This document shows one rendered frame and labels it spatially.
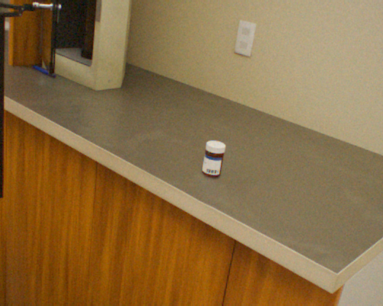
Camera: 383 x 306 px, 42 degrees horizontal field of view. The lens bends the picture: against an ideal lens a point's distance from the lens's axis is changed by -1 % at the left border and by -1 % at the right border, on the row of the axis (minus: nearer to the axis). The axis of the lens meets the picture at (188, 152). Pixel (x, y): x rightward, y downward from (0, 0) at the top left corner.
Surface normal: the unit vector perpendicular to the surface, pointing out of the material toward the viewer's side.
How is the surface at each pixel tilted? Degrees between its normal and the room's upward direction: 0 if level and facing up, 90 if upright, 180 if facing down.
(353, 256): 1
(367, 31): 90
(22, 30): 90
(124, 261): 90
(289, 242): 0
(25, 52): 90
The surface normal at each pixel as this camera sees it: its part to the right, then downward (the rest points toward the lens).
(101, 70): 0.73, 0.34
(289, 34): -0.66, 0.18
